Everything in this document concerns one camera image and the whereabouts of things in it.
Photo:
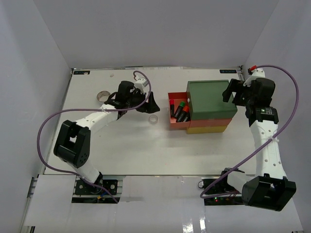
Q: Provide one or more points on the small clear tape roll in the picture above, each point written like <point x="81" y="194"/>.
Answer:
<point x="153" y="119"/>

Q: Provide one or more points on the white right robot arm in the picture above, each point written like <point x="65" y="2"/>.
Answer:
<point x="269" y="189"/>

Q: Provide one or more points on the salmon drawer tray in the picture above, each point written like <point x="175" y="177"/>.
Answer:
<point x="178" y="97"/>

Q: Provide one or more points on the black label right corner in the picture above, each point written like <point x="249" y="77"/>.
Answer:
<point x="227" y="71"/>

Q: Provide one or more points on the large clear tape roll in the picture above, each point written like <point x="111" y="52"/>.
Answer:
<point x="103" y="96"/>

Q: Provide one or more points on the orange cap black marker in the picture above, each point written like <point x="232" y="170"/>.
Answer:
<point x="183" y="114"/>

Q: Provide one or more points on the pink cap black marker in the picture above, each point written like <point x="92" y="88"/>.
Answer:
<point x="171" y="102"/>

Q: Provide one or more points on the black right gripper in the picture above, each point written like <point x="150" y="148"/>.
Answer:
<point x="235" y="86"/>

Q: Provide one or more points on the green cap black marker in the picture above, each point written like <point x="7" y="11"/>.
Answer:
<point x="179" y="109"/>

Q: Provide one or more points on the black label corner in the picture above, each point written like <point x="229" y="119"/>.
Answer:
<point x="81" y="72"/>
<point x="227" y="71"/>

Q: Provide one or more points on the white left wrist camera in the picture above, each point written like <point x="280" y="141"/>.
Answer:
<point x="141" y="84"/>

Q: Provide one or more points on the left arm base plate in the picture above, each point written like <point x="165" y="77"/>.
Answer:
<point x="82" y="188"/>

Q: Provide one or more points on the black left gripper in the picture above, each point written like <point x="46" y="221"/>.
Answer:
<point x="151" y="107"/>

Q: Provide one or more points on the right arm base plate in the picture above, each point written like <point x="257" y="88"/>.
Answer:
<point x="221" y="187"/>

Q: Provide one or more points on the yellow drawer box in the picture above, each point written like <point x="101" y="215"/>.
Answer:
<point x="209" y="129"/>

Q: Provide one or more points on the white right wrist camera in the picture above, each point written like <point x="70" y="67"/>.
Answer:
<point x="254" y="72"/>

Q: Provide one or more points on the green drawer box shell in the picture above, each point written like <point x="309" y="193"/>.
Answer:
<point x="206" y="100"/>

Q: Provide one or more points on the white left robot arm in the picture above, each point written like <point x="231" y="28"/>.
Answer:
<point x="73" y="142"/>

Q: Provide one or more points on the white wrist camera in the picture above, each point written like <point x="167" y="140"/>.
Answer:
<point x="141" y="84"/>
<point x="254" y="72"/>

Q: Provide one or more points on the black label left corner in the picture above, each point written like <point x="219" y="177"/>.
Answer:
<point x="81" y="72"/>

